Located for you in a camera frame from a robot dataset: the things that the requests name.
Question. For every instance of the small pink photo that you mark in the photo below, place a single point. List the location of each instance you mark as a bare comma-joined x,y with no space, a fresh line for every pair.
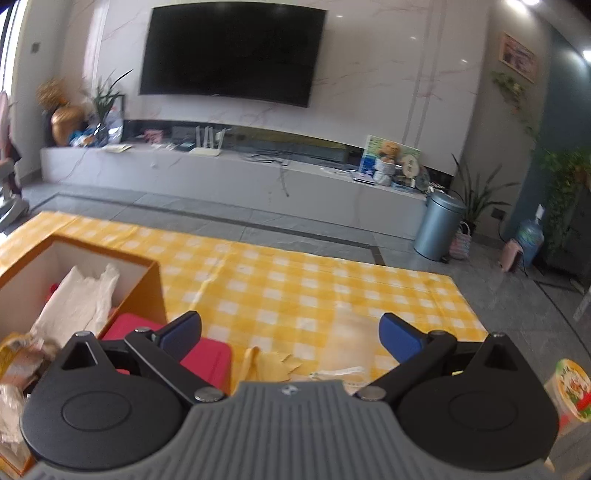
153,135

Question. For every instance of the orange cardboard box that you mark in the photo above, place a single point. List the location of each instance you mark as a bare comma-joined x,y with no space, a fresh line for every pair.
147,295

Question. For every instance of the dried flower bunch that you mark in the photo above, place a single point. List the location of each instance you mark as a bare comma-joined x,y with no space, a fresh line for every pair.
51,92

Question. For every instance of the small pink heater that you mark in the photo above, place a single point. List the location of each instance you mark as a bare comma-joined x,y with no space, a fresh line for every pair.
510,256

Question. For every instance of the hanging vine plant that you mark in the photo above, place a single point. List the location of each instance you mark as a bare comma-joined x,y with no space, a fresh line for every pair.
510,87

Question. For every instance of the blue water bottle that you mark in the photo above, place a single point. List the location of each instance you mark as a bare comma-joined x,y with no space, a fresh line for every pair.
530,240

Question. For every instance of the pink desk chair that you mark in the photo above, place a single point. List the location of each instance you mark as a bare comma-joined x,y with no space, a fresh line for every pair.
9,207

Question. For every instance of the tall snake plant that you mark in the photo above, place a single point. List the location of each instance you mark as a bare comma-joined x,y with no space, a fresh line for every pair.
478,198

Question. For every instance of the red square box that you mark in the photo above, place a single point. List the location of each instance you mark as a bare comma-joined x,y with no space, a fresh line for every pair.
212,364

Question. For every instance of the yellow cloth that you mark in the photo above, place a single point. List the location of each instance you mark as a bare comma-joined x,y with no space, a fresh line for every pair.
272,364

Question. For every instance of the round wooden ornament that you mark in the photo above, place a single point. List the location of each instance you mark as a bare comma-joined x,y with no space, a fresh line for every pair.
410,166

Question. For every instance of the small dark box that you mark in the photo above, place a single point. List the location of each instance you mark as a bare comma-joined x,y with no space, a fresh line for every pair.
187,145

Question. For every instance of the gold acorn vase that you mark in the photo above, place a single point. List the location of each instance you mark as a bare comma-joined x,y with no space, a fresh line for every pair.
64,124

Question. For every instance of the white marble television console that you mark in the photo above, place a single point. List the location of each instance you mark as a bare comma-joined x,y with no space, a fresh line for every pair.
184,180

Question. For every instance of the translucent plastic bag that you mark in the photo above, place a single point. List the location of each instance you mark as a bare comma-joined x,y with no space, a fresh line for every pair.
353,341

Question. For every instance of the green potted plant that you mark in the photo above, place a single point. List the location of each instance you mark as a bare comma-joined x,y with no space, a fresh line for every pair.
104,99

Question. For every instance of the green blue poster board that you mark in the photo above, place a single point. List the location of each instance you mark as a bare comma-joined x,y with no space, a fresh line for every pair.
369,157

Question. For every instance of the dark cabinet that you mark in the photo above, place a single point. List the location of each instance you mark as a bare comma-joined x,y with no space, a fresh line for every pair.
579,230

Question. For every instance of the snack bags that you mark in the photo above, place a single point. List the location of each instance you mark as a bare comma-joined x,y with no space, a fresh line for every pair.
85,138

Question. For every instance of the flat books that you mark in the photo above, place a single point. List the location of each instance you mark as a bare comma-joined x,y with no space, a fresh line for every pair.
364,179

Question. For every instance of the white tissue paper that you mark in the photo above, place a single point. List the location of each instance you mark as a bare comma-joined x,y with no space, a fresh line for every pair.
74,300

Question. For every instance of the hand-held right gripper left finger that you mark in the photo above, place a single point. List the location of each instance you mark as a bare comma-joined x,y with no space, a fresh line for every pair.
182,330

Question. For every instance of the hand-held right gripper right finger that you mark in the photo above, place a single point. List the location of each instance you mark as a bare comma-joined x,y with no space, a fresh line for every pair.
399,337

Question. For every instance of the grey-blue trash can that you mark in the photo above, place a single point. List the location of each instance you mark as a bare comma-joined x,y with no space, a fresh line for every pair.
438,226

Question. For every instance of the milk tea cup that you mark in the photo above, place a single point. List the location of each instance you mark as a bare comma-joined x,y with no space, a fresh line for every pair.
570,392

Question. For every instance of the white router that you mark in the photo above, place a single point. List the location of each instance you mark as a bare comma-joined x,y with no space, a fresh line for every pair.
205,151

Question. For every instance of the framed wall picture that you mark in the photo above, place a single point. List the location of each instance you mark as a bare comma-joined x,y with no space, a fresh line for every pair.
519,57

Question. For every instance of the large leafy plant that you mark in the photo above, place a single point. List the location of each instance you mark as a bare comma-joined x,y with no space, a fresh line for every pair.
563,184

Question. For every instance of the teddy bear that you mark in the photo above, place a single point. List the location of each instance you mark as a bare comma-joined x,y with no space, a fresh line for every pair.
388,150

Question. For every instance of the yellow checked tablecloth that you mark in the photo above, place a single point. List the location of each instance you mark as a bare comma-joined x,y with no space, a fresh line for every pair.
277,286

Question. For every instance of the white paper wrapper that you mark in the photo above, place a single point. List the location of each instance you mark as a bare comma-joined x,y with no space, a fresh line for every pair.
337,373

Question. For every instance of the loose papers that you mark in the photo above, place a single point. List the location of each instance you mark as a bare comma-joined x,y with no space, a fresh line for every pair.
117,148

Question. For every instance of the black wall television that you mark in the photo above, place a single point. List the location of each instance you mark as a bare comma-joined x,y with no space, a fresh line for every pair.
231,50

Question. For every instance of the striped woven basket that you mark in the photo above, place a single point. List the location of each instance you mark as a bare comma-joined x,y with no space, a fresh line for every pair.
459,244

